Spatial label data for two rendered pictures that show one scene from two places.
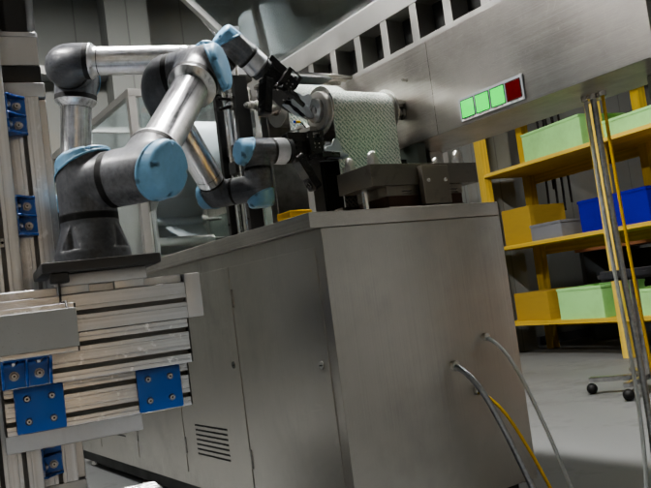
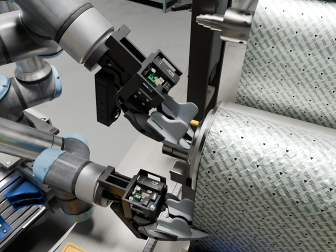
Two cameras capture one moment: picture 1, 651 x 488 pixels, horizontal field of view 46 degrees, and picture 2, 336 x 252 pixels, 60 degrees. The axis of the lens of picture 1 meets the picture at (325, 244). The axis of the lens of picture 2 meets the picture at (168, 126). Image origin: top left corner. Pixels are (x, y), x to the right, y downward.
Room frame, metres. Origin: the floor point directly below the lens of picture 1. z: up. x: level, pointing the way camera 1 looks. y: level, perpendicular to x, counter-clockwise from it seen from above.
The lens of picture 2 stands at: (2.10, -0.26, 1.59)
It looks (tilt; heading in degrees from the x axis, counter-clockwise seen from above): 44 degrees down; 58
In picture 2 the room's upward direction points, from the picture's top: straight up
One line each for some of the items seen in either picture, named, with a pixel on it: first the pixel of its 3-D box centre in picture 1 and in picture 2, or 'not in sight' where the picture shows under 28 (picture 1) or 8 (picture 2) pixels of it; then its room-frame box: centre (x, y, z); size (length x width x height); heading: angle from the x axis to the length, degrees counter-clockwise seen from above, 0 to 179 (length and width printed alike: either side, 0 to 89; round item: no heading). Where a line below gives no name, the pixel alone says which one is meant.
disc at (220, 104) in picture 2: (320, 110); (209, 145); (2.32, -0.04, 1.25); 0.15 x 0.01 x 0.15; 34
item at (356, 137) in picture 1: (369, 150); (259, 248); (2.34, -0.17, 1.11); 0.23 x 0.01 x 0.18; 124
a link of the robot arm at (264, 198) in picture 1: (254, 188); (76, 192); (2.12, 0.17, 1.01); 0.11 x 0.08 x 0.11; 72
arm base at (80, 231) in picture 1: (91, 238); not in sight; (1.57, 0.47, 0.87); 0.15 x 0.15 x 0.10
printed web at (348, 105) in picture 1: (332, 150); (283, 150); (2.50, -0.06, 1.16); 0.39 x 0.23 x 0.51; 34
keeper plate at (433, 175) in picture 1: (435, 184); not in sight; (2.19, -0.33, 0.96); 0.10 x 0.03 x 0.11; 124
